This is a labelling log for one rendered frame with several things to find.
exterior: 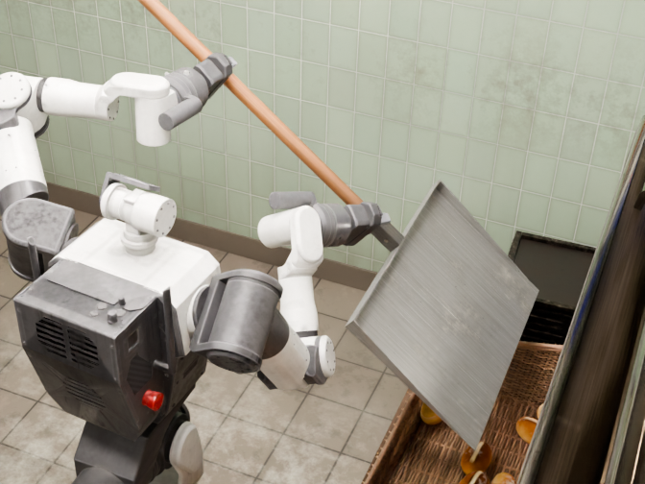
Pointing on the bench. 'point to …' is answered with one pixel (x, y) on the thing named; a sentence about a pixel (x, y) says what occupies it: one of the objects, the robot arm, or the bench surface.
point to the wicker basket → (385, 473)
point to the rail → (581, 318)
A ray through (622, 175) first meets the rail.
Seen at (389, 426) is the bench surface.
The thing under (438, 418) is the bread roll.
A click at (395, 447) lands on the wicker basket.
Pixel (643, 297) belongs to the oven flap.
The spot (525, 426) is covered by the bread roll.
